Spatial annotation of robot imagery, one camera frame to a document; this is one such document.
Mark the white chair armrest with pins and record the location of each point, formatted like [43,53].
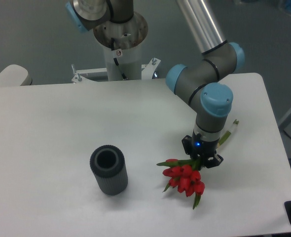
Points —
[15,75]

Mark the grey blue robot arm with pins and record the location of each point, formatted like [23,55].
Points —
[198,87]

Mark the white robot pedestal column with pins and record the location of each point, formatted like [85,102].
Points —
[122,43]

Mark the white metal base bracket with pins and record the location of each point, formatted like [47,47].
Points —
[148,71]

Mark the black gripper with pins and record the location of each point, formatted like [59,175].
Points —
[203,145]

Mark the red tulip bouquet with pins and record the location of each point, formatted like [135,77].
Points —
[185,174]

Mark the dark grey ribbed vase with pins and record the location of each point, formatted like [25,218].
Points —
[107,163]

